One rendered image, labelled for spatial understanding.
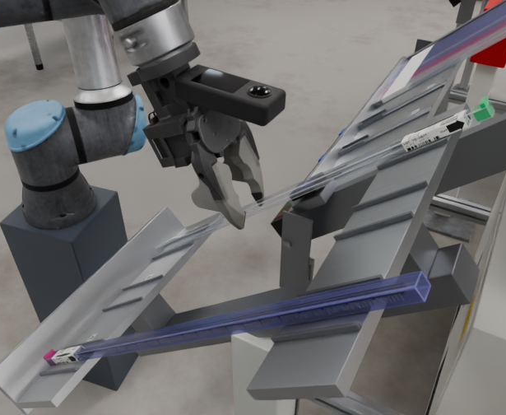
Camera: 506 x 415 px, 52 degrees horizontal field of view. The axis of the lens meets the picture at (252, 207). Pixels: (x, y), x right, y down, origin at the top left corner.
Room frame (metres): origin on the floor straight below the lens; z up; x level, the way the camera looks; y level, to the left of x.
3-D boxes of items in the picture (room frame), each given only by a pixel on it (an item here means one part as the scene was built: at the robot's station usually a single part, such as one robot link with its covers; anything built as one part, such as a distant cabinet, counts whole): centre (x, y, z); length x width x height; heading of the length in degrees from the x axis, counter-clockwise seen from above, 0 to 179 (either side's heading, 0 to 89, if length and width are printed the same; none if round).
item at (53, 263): (0.87, 0.42, 0.28); 0.18 x 0.18 x 0.55; 71
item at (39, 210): (0.87, 0.42, 0.60); 0.15 x 0.15 x 0.10
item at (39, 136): (0.88, 0.41, 0.72); 0.13 x 0.12 x 0.14; 114
